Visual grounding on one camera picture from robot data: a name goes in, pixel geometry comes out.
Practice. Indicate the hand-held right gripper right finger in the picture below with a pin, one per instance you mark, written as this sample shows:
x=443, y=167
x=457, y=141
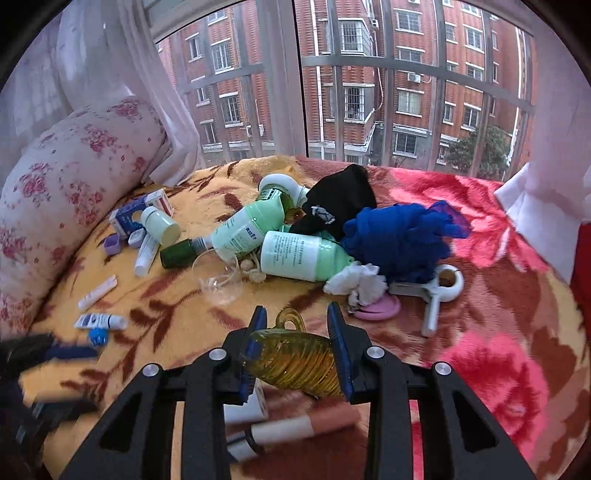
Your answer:
x=339, y=341

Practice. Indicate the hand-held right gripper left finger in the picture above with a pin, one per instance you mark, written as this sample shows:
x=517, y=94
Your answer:
x=257, y=323

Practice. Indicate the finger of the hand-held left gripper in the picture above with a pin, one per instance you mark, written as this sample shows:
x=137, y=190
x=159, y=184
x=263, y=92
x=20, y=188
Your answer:
x=64, y=410
x=69, y=353

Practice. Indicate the amber ribbed plastic bottle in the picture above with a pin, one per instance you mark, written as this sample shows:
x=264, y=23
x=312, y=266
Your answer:
x=295, y=364

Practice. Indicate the small blue cap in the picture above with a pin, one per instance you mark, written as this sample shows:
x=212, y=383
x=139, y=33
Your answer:
x=99, y=337

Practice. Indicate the small blue white tube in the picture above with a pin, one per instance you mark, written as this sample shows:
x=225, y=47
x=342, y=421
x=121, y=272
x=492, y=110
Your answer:
x=99, y=321

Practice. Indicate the beige beads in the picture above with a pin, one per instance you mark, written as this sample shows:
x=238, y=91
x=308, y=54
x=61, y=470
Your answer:
x=254, y=274

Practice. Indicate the pink disc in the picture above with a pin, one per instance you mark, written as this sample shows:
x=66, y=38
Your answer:
x=381, y=310

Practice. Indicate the clear plastic cup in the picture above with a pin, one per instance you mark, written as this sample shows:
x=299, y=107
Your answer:
x=217, y=288

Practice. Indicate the white crumpled tissue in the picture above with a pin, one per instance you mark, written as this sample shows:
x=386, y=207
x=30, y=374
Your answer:
x=355, y=281

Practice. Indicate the flat white stick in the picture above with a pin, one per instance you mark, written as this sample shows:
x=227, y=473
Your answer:
x=97, y=293

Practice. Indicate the light green bottle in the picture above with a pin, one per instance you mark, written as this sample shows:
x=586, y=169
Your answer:
x=300, y=254
x=249, y=226

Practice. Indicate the white tube brown cap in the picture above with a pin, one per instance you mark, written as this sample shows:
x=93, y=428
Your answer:
x=323, y=422

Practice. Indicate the white plastic peeler tool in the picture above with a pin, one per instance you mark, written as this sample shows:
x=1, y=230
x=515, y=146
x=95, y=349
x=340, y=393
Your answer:
x=436, y=300

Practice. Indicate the dark green small bottle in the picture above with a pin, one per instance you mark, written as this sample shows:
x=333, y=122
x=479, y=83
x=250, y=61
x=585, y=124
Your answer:
x=178, y=253

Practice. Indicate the blue mesh sponge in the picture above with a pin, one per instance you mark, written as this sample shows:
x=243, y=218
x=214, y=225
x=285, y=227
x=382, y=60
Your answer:
x=397, y=240

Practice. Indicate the small purple box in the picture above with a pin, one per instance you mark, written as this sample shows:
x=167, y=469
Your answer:
x=113, y=243

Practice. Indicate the short white tube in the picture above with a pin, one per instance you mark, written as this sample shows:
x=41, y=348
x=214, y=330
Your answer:
x=147, y=256

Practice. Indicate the floral plush blanket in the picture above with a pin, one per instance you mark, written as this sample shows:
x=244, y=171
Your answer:
x=461, y=369

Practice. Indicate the green bottle with white cap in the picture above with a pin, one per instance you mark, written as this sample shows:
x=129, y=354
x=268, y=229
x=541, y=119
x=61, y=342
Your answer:
x=277, y=191

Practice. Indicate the small white case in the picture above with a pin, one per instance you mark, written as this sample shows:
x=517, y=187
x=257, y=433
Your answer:
x=137, y=238

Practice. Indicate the white pill bottle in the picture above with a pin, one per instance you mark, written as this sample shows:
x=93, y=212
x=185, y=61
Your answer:
x=161, y=226

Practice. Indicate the black sock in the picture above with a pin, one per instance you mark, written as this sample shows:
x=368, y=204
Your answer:
x=341, y=194

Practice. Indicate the blue white box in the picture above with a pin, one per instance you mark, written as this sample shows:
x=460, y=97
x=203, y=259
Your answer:
x=129, y=216

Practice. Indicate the white red striped box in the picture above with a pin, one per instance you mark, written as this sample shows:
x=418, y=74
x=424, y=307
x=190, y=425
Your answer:
x=161, y=202

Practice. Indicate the rolled floral quilt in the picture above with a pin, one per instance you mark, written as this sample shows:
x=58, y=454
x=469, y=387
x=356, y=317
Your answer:
x=69, y=184

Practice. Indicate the red quilt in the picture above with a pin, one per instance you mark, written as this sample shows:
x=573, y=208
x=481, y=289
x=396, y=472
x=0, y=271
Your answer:
x=582, y=267

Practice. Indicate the sheer white curtain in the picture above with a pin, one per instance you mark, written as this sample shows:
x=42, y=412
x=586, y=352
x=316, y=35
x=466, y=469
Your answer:
x=554, y=184
x=115, y=55

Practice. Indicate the brick apartment building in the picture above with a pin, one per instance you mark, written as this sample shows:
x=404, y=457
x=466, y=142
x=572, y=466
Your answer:
x=328, y=55

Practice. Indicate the white window frame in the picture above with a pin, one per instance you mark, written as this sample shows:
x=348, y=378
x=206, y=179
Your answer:
x=295, y=92

